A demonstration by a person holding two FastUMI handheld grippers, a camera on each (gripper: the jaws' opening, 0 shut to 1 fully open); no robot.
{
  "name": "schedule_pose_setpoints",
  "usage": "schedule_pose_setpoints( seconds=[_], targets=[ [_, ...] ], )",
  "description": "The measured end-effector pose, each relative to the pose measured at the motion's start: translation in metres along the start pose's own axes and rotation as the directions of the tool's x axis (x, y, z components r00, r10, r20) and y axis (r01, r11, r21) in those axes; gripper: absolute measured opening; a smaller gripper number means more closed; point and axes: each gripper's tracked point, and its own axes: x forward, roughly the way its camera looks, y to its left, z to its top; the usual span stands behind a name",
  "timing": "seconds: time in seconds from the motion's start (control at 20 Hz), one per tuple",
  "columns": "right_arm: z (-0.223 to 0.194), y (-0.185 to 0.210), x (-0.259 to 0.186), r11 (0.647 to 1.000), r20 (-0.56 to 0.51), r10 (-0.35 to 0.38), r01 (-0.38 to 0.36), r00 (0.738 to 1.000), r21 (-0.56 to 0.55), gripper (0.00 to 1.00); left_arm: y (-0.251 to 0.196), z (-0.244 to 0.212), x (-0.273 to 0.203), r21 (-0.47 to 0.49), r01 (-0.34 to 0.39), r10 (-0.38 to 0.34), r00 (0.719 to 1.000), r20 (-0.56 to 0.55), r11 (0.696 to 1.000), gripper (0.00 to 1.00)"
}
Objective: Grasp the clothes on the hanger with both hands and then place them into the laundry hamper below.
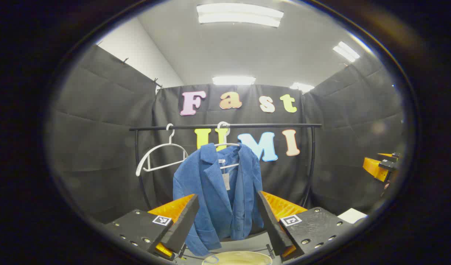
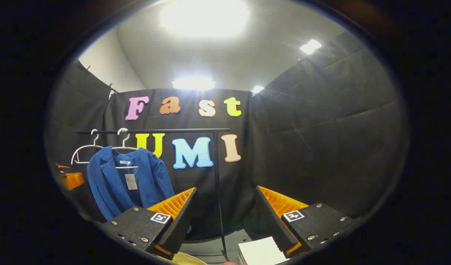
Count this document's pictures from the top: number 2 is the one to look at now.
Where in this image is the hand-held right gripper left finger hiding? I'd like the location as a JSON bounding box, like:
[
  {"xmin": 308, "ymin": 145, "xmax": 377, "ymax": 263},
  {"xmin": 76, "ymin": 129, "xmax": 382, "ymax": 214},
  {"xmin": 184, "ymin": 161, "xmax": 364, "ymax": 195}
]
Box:
[{"xmin": 102, "ymin": 187, "xmax": 197, "ymax": 258}]

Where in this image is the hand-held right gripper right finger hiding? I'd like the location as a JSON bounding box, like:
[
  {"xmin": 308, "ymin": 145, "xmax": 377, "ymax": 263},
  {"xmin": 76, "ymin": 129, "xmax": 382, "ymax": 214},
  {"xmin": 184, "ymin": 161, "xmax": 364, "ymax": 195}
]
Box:
[{"xmin": 255, "ymin": 186, "xmax": 360, "ymax": 257}]

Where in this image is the blue corduroy jacket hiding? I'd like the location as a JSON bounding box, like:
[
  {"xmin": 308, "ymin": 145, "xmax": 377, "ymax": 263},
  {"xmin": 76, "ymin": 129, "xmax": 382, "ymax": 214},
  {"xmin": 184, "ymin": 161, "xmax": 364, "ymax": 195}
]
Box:
[{"xmin": 87, "ymin": 146, "xmax": 176, "ymax": 222}]

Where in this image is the beige laundry hamper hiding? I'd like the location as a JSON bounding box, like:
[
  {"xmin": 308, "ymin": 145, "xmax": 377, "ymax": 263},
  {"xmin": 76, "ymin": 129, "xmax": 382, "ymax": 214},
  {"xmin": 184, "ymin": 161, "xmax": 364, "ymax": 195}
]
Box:
[{"xmin": 170, "ymin": 252, "xmax": 208, "ymax": 265}]

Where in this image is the white plastic hanger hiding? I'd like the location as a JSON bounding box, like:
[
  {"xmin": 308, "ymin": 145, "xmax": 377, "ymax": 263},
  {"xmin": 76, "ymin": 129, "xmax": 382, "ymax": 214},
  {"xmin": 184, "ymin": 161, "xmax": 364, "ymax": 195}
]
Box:
[
  {"xmin": 71, "ymin": 129, "xmax": 104, "ymax": 165},
  {"xmin": 111, "ymin": 128, "xmax": 139, "ymax": 170}
]

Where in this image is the black metal clothes rack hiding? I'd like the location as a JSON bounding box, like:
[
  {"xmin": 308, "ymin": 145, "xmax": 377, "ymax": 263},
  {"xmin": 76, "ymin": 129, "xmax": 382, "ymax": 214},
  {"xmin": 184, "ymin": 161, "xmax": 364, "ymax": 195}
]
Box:
[{"xmin": 77, "ymin": 128, "xmax": 231, "ymax": 262}]

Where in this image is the black backdrop cloth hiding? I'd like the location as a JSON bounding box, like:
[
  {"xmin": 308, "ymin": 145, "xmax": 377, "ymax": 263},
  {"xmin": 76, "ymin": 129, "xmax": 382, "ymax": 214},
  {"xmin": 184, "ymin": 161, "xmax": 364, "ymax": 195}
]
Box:
[{"xmin": 45, "ymin": 31, "xmax": 408, "ymax": 240}]

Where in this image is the large ceiling light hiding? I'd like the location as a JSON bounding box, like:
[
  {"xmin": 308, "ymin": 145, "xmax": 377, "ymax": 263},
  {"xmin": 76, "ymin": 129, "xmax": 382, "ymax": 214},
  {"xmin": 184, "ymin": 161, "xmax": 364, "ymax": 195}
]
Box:
[{"xmin": 160, "ymin": 0, "xmax": 250, "ymax": 38}]

